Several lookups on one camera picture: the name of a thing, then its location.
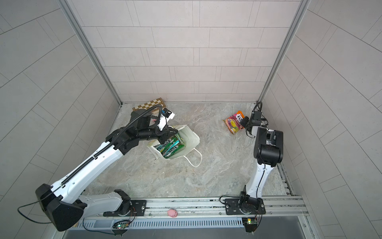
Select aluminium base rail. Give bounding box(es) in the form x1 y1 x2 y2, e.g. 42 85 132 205
71 196 309 232

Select green mint packs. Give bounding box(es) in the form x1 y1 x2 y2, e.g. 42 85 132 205
154 133 185 159

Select pink toy on rail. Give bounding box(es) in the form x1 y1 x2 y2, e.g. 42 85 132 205
167 209 178 218

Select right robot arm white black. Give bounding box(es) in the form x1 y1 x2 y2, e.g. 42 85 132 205
239 110 284 214

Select orange Fox's candy bag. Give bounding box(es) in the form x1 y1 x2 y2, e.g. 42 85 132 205
224 111 245 134

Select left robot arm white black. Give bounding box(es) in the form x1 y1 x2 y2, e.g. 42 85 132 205
35 105 178 232

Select left green circuit board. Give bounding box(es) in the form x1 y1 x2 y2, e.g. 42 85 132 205
112 220 131 230

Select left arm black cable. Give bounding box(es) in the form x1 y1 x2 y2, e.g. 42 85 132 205
59 104 163 186

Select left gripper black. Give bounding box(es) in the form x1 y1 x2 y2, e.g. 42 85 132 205
136 125 180 146

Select wooden chessboard box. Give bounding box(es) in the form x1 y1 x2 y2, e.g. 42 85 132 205
132 98 166 112

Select right circuit board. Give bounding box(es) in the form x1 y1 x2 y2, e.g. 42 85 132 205
242 218 259 233

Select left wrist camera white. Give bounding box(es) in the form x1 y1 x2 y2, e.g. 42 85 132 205
158 108 175 131

